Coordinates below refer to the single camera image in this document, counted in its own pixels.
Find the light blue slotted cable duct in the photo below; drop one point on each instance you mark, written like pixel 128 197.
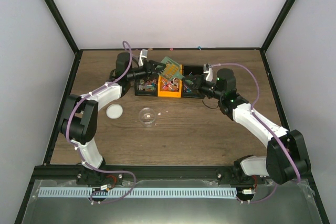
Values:
pixel 81 192

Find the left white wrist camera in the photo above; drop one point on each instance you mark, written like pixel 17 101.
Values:
pixel 142 57

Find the white round cup lid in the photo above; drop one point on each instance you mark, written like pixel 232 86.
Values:
pixel 114 111

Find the black aluminium frame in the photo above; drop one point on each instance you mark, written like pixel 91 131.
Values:
pixel 47 170

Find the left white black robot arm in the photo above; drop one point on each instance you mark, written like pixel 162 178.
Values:
pixel 79 117

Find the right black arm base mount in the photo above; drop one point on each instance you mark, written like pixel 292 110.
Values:
pixel 231 175

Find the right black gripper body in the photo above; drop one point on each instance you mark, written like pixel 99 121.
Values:
pixel 206 90

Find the black candy bin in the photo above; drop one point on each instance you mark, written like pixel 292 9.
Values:
pixel 189 70
pixel 146 87

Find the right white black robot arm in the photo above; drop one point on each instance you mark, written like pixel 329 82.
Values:
pixel 287 157

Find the orange candy bin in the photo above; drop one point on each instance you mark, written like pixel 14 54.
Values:
pixel 169 89

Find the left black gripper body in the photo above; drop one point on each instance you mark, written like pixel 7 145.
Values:
pixel 143 74

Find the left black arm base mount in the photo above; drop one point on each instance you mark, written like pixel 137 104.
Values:
pixel 93 178

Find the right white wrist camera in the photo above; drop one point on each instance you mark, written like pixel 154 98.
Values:
pixel 208 72

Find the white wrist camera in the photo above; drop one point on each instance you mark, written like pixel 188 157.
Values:
pixel 142 57
pixel 208 72

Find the green plastic scoop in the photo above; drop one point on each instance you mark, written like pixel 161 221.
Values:
pixel 171 71

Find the clear plastic cup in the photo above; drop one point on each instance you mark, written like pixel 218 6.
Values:
pixel 147 117

